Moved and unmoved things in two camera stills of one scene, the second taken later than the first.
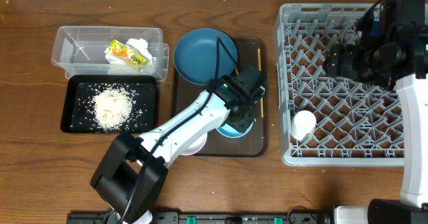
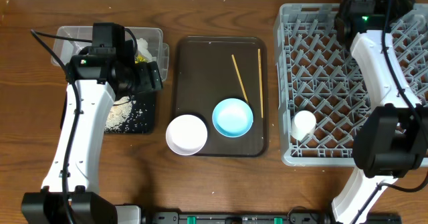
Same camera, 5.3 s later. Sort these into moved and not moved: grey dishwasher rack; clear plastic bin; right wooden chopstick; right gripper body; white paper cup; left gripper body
Moved: right gripper body; left gripper body
Not moved: right wooden chopstick; white paper cup; grey dishwasher rack; clear plastic bin
